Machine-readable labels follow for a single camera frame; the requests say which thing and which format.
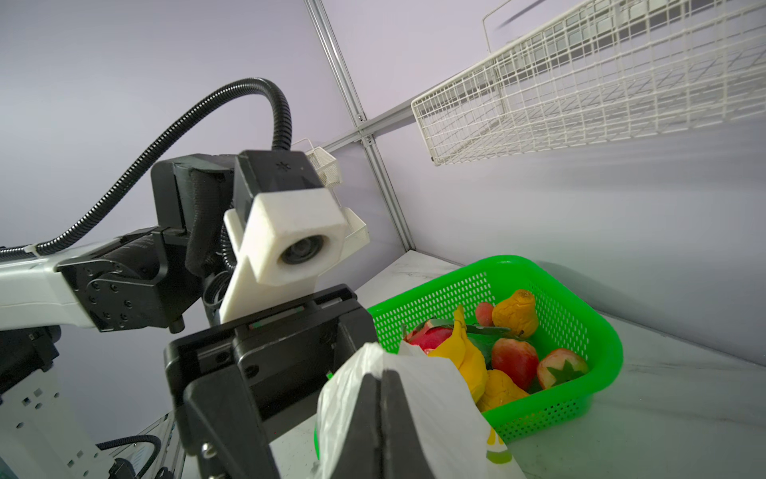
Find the small pink lychee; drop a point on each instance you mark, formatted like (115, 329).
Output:
(484, 314)

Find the red dragon fruit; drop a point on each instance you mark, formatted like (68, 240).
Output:
(430, 334)

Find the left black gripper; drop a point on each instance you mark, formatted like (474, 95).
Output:
(240, 383)

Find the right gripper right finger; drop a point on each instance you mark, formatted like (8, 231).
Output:
(402, 455)

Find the green plastic basket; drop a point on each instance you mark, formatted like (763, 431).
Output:
(565, 322)

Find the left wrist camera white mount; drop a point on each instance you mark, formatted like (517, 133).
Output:
(286, 229)

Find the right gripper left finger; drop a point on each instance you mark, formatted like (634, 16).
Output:
(360, 455)

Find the orange yellow pear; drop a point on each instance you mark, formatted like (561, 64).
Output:
(518, 313)

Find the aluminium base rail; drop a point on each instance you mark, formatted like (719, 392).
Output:
(160, 455)

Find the lower yellow banana bunch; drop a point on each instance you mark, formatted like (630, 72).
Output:
(466, 357)

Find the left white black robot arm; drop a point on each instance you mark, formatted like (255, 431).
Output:
(83, 339)

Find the small red apple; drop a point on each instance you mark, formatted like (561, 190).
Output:
(518, 359)

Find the small orange fruit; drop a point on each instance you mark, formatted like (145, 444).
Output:
(499, 391)

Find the white wire wall basket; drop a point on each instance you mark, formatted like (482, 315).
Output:
(604, 71)

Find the white lemon print plastic bag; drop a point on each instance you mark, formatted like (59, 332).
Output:
(456, 439)

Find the red strawberry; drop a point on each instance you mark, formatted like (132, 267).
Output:
(560, 366)

